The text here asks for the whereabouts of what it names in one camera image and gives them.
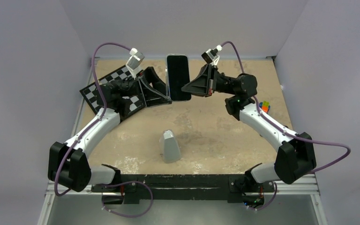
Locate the black white chessboard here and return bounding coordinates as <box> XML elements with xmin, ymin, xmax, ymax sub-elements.
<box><xmin>80</xmin><ymin>66</ymin><xmax>146</xmax><ymax>122</ymax></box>

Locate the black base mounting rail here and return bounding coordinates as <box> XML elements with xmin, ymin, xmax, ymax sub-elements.
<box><xmin>91</xmin><ymin>174</ymin><xmax>274</xmax><ymax>204</ymax></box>

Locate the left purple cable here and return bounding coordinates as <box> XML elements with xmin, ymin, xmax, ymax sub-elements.
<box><xmin>54</xmin><ymin>42</ymin><xmax>133</xmax><ymax>197</ymax></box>

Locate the black smartphone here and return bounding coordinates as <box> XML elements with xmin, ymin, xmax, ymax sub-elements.
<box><xmin>167</xmin><ymin>54</ymin><xmax>192</xmax><ymax>102</ymax></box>

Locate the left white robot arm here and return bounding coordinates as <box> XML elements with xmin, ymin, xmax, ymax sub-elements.
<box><xmin>47</xmin><ymin>66</ymin><xmax>172</xmax><ymax>192</ymax></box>

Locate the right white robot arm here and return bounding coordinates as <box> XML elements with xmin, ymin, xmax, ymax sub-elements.
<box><xmin>181</xmin><ymin>64</ymin><xmax>316</xmax><ymax>191</ymax></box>

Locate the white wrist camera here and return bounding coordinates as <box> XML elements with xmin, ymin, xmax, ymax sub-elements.
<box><xmin>126</xmin><ymin>48</ymin><xmax>145</xmax><ymax>79</ymax></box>
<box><xmin>201</xmin><ymin>45</ymin><xmax>222</xmax><ymax>66</ymax></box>

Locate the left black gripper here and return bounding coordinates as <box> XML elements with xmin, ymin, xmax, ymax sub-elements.
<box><xmin>112</xmin><ymin>67</ymin><xmax>176</xmax><ymax>107</ymax></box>

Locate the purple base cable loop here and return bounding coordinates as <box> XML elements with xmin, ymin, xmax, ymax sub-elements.
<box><xmin>101</xmin><ymin>181</ymin><xmax>155</xmax><ymax>218</ymax></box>

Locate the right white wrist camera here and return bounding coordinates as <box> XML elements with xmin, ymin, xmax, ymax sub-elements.
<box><xmin>201</xmin><ymin>45</ymin><xmax>222</xmax><ymax>66</ymax></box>

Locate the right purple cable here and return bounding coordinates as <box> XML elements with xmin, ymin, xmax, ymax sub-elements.
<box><xmin>221</xmin><ymin>41</ymin><xmax>352</xmax><ymax>173</ymax></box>

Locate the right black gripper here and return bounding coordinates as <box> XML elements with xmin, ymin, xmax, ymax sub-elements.
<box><xmin>181</xmin><ymin>64</ymin><xmax>237</xmax><ymax>98</ymax></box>

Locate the grey tapered block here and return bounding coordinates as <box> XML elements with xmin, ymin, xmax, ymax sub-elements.
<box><xmin>159</xmin><ymin>129</ymin><xmax>182</xmax><ymax>164</ymax></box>

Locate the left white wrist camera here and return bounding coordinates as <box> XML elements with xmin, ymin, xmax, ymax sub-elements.
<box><xmin>126</xmin><ymin>48</ymin><xmax>145</xmax><ymax>79</ymax></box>

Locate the colourful toy car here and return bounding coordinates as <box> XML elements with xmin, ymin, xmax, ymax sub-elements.
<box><xmin>259</xmin><ymin>101</ymin><xmax>270</xmax><ymax>113</ymax></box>

